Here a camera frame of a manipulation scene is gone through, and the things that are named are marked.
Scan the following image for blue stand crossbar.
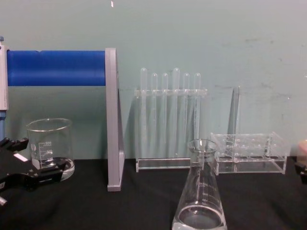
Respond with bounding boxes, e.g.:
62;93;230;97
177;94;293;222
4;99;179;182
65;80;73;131
6;49;107;87

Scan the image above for clear tapered plastic tube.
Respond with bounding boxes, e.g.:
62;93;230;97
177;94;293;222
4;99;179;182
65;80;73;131
228;85;241;135

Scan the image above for clear acrylic dropper rack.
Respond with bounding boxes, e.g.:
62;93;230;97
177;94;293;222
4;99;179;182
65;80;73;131
134;89;208;173

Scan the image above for glass conical flask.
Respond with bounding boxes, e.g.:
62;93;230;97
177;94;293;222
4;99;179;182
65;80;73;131
172;138;227;230

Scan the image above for clear acrylic tube rack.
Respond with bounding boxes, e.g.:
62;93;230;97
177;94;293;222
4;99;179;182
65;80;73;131
209;131;288;175

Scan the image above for grey pipette stand frame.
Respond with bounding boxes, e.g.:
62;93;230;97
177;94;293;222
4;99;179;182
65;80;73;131
104;47;126;193

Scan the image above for clear plastic dropper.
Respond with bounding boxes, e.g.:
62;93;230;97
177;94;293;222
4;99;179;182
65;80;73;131
140;67;150;159
161;72;170;159
172;67;181;158
182;72;191;159
150;72;160;159
193;72;202;145

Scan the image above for black table cloth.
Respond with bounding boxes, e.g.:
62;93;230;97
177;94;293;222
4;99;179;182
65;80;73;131
0;157;307;230

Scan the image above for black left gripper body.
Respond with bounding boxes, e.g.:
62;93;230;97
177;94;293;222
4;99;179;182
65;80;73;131
0;143;34;185

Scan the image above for glass beaker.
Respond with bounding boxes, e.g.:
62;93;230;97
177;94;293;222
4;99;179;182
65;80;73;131
25;117;76;181

